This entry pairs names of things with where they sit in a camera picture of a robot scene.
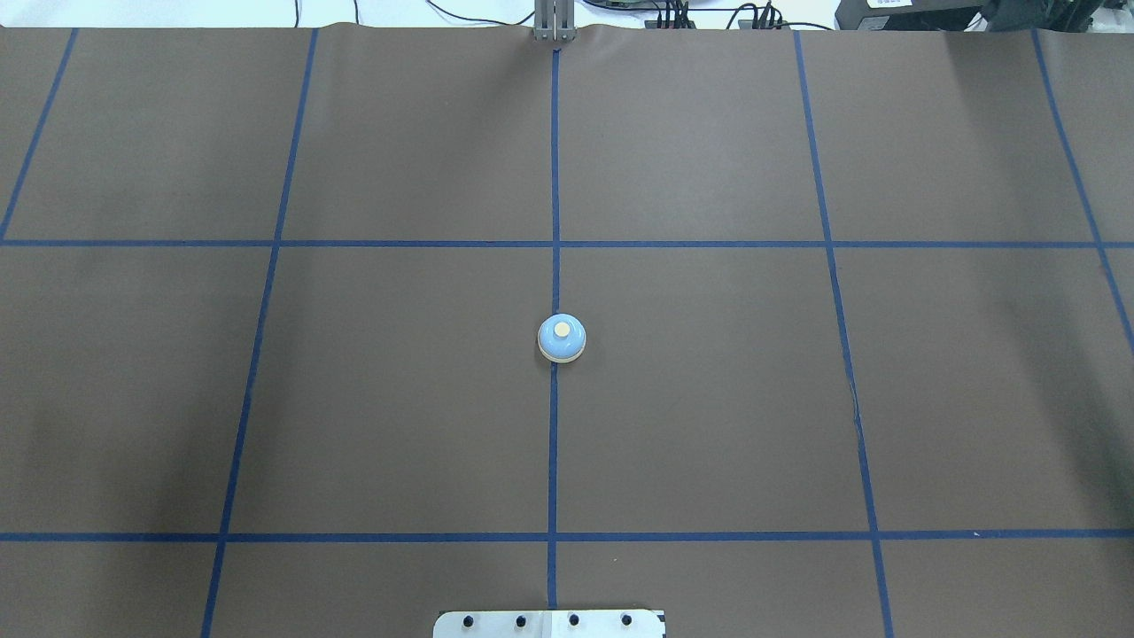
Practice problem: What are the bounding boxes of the aluminium frame post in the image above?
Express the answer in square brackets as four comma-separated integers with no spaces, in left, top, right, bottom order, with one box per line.
[532,0,578,43]

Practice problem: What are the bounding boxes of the black box with label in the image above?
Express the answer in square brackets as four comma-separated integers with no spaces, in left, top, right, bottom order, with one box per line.
[835,1,987,32]

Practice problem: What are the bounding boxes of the brown paper table mat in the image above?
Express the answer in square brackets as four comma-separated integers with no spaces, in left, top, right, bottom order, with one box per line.
[3,24,1131,637]

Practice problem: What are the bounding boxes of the black usb hub with cables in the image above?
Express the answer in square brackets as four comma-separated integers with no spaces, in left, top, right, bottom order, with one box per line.
[644,0,695,31]

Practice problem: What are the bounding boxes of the white pedestal column with base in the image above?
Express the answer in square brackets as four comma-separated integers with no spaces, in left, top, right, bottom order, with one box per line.
[432,609,667,637]

